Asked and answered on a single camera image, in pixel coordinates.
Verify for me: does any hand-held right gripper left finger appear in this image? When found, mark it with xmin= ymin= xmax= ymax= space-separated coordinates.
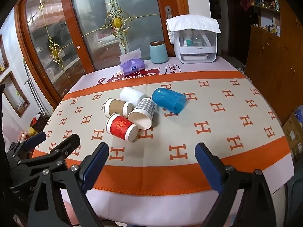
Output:
xmin=27 ymin=142 xmax=109 ymax=227

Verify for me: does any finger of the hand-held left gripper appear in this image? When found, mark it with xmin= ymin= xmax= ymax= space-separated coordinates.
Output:
xmin=7 ymin=132 xmax=47 ymax=159
xmin=14 ymin=134 xmax=81 ymax=178

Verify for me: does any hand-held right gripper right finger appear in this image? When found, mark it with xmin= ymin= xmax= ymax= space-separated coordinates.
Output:
xmin=194 ymin=142 xmax=278 ymax=227

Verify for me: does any red paper cup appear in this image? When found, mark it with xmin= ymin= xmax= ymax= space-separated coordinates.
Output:
xmin=105 ymin=113 xmax=139 ymax=143

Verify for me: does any brown paper cup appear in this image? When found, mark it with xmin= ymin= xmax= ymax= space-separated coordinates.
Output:
xmin=104 ymin=98 xmax=134 ymax=118

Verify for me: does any grey checkered paper cup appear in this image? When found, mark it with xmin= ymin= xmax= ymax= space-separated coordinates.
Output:
xmin=128 ymin=97 xmax=156 ymax=130

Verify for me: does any white cup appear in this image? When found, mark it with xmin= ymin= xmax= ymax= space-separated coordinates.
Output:
xmin=119 ymin=87 xmax=148 ymax=107

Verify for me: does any blue plastic cup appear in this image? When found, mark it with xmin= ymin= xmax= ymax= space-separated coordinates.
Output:
xmin=151 ymin=87 xmax=187 ymax=114

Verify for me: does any dark woven basket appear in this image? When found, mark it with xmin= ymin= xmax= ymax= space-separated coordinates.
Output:
xmin=28 ymin=112 xmax=51 ymax=133

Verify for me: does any orange patterned blanket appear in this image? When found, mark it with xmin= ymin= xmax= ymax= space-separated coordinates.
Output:
xmin=32 ymin=70 xmax=295 ymax=192

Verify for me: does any silver metal pole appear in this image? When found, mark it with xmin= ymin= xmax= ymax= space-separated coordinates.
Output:
xmin=23 ymin=59 xmax=48 ymax=116

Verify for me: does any pink printed tablecloth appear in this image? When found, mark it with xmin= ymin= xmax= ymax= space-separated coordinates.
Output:
xmin=60 ymin=56 xmax=284 ymax=226

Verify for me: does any cardboard box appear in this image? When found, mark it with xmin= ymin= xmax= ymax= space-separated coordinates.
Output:
xmin=282 ymin=113 xmax=303 ymax=162

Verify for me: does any wood framed glass door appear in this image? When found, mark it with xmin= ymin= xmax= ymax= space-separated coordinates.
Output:
xmin=15 ymin=0 xmax=93 ymax=109
xmin=59 ymin=0 xmax=190 ymax=72

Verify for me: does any purple tissue pack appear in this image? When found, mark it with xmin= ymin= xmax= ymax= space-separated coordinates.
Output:
xmin=119 ymin=48 xmax=145 ymax=76

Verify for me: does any white countertop cabinet appliance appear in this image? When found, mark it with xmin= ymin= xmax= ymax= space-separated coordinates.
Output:
xmin=176 ymin=27 xmax=218 ymax=64

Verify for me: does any teal canister with brown lid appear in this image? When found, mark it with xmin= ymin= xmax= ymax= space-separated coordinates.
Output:
xmin=149 ymin=41 xmax=169 ymax=64

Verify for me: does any wooden shelf cabinet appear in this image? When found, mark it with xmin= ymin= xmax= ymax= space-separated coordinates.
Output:
xmin=245 ymin=0 xmax=303 ymax=129

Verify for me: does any white folded cloth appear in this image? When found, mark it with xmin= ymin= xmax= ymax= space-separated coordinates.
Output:
xmin=166 ymin=15 xmax=222 ymax=45

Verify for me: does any wooden picture frame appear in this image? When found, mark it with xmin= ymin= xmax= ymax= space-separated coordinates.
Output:
xmin=0 ymin=71 xmax=31 ymax=118
xmin=0 ymin=34 xmax=10 ymax=75

